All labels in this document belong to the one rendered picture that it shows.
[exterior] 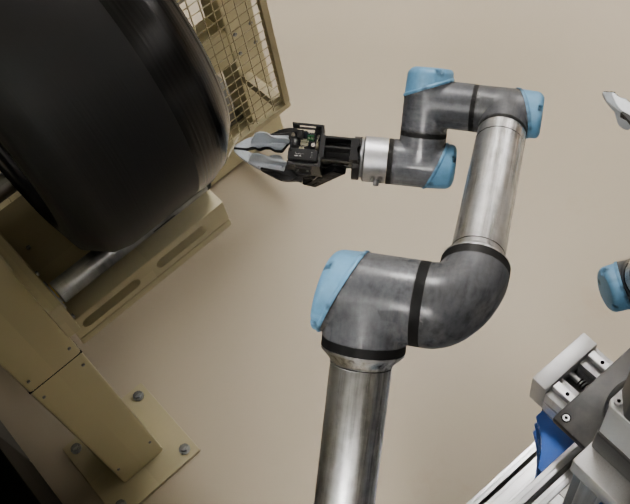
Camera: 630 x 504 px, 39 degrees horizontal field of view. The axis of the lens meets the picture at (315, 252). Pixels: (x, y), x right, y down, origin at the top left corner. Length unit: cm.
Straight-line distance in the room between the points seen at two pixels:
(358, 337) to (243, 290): 144
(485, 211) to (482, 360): 120
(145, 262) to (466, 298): 70
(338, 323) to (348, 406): 12
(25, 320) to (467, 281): 89
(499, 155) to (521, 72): 166
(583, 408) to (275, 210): 137
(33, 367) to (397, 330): 90
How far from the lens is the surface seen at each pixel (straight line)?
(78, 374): 195
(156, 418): 247
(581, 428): 160
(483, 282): 117
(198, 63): 132
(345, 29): 315
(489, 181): 130
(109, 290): 165
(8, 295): 167
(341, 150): 144
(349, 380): 120
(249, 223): 270
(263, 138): 149
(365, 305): 116
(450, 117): 143
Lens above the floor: 221
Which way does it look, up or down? 58 degrees down
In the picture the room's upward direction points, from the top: 14 degrees counter-clockwise
